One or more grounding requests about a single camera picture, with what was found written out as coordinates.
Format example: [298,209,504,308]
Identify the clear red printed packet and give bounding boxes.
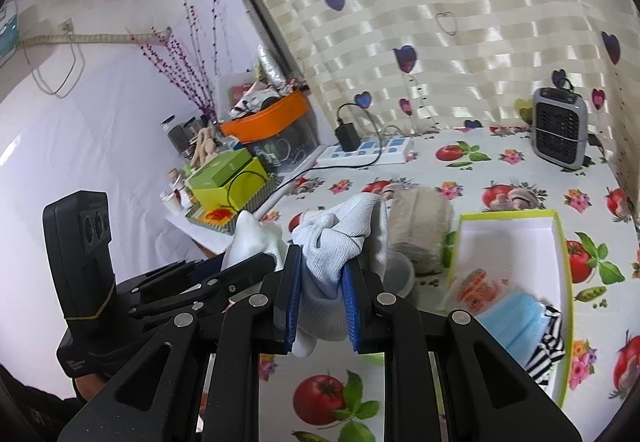
[454,269,501,314]

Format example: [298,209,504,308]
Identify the orange lid storage bin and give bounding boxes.
[220,90,319,173]

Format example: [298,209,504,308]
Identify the vegetable print tablecloth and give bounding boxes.
[224,129,639,441]

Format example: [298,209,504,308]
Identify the yellow green tissue box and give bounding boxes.
[190,157,269,210]

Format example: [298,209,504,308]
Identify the lime green shallow box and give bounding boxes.
[441,209,575,409]

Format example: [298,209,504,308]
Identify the blue face masks stack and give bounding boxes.
[475,290,550,367]

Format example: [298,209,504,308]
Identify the white power strip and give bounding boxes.
[317,136,413,168]

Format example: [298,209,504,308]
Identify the wooden jointed mannequin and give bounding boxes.
[190,128,217,169]

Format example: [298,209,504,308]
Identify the white grey sock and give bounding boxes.
[292,193,388,358]

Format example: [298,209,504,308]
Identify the clear bag of beige cloth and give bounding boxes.
[387,187,454,275]

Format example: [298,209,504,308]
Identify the black charger plug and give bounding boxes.
[335,119,361,153]

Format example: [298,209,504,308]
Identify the purple decorative twigs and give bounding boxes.
[127,0,228,124]

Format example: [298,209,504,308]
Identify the heart print curtain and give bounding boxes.
[261,0,639,199]

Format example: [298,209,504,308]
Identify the black white striped cloth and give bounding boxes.
[525,304,565,387]

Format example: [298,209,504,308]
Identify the dark green flat box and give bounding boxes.
[186,148,253,189]

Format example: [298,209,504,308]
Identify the chevron pattern tray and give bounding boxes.
[186,174,282,235]

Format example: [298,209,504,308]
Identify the small grey fan heater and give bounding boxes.
[532,69,588,171]

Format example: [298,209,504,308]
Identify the black charger cable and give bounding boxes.
[226,101,386,215]

